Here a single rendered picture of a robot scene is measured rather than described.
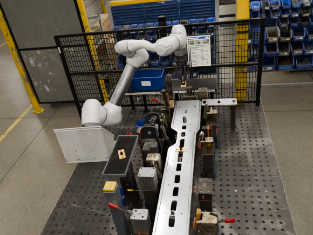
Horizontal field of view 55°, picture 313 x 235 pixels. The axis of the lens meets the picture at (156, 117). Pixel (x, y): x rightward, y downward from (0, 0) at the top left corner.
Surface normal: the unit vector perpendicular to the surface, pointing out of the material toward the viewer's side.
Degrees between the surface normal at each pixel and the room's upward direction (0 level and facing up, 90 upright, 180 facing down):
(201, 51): 90
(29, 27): 91
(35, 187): 0
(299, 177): 0
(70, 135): 90
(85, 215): 0
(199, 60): 90
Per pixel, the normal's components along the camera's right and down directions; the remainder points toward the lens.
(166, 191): -0.13, -0.83
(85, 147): -0.07, 0.55
